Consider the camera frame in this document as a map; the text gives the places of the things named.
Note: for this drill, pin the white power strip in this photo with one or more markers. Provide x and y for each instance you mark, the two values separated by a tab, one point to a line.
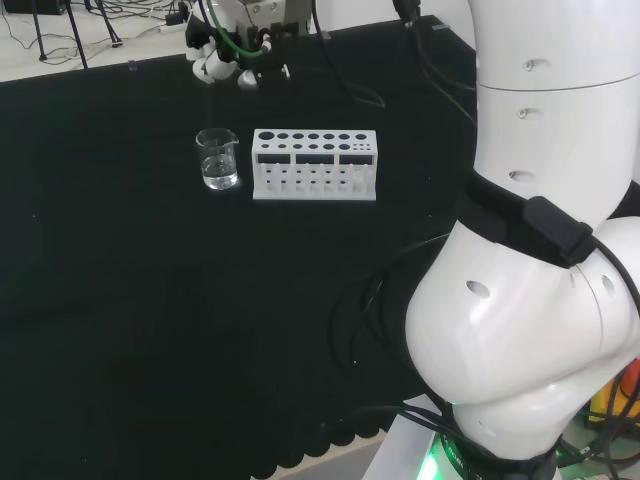
172	25

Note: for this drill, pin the pale mounting board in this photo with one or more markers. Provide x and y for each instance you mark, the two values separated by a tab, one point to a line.
395	450

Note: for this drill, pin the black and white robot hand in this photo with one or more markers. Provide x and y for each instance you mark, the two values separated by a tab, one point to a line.
270	55

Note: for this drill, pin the black tripod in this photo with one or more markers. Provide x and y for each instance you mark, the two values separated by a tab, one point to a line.
75	30

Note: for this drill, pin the clear glass beaker with water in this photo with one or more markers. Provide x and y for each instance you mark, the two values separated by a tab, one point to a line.
217	170

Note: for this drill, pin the white test tube rack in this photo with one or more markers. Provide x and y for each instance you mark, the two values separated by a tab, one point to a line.
315	192

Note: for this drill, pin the black box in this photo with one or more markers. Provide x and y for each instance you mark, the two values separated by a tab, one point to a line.
30	6

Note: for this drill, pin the black bench cloth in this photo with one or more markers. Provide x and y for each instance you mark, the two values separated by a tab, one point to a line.
150	275

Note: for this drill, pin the small clear cloth clip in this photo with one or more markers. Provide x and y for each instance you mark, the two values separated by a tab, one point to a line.
440	26
133	65

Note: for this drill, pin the yellow stop button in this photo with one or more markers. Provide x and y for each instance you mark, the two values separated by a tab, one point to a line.
627	385

